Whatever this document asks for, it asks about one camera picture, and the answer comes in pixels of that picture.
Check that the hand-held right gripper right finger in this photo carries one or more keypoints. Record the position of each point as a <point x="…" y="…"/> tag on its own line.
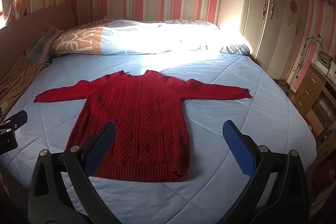
<point x="236" y="146"/>

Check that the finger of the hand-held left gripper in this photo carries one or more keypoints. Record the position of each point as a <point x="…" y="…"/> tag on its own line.
<point x="16" y="119"/>

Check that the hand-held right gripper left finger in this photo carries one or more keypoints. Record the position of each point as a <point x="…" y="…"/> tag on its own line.
<point x="103" y="141"/>

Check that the red knitted sweater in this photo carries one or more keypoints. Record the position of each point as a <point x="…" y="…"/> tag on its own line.
<point x="141" y="113"/>

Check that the brown cloth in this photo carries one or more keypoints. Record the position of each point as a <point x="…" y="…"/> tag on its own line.
<point x="21" y="77"/>

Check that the wooden dresser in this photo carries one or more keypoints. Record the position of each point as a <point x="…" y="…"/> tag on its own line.
<point x="307" y="92"/>

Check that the pink padded headboard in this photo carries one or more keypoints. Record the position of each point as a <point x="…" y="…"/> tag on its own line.
<point x="34" y="22"/>

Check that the blue pillow with orange band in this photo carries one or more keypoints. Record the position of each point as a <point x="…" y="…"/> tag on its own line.
<point x="105" y="40"/>

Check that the desk lamp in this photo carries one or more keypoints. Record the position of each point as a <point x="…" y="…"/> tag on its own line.
<point x="305" y="48"/>

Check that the green box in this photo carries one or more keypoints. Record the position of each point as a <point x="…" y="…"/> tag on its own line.
<point x="324" y="59"/>

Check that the white box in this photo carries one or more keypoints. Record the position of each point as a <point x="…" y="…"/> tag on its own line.
<point x="332" y="67"/>

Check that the cream wardrobe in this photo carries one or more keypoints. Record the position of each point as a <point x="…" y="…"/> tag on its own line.
<point x="273" y="16"/>

